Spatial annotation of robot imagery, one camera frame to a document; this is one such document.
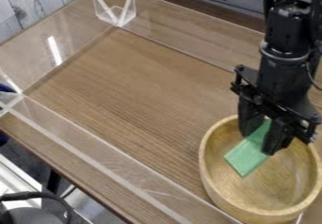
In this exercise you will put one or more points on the black metal clamp plate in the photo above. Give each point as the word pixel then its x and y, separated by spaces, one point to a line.
pixel 63 211

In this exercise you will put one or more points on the black table leg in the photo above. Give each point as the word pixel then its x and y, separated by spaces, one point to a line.
pixel 54 182

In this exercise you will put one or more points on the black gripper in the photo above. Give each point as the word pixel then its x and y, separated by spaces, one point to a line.
pixel 274 92

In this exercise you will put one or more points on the brown wooden bowl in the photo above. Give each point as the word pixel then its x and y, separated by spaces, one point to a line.
pixel 277 192

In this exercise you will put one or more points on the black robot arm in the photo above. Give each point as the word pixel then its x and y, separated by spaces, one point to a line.
pixel 293 30

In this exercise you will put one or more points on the green rectangular block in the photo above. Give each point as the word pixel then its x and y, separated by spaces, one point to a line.
pixel 246 156

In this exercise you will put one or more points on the clear acrylic front wall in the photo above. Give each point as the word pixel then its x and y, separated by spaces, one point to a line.
pixel 120 134

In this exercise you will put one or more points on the clear acrylic corner bracket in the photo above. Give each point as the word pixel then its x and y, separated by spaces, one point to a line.
pixel 118 16

